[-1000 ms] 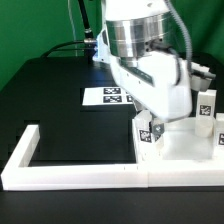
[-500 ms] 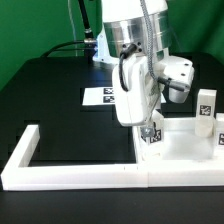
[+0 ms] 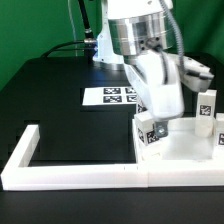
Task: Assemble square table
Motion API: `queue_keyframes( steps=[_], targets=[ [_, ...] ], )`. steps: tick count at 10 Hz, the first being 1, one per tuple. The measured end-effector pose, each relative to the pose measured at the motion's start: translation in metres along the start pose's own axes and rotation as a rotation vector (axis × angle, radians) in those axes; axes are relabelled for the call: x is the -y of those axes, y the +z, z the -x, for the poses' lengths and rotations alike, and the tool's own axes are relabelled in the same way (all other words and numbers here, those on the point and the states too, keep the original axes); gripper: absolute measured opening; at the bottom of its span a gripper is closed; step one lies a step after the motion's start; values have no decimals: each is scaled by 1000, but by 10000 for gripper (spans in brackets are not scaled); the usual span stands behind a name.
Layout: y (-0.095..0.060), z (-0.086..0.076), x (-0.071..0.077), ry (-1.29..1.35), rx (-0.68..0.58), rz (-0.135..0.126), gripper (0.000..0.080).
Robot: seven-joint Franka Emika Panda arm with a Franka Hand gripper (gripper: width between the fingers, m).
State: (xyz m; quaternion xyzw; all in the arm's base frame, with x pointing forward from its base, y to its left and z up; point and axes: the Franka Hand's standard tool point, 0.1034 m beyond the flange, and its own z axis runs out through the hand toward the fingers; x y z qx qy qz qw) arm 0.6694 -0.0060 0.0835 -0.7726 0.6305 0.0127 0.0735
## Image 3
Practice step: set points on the white AprilTag marker sheet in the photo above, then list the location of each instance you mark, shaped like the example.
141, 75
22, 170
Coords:
109, 96

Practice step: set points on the white L-shaped obstacle fixture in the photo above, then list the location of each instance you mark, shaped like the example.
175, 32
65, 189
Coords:
18, 175

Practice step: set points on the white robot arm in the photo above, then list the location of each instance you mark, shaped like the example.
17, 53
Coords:
142, 38

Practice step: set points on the white square tabletop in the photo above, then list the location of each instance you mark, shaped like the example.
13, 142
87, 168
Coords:
180, 144

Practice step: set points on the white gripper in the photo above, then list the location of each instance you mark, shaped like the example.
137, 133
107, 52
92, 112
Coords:
157, 79

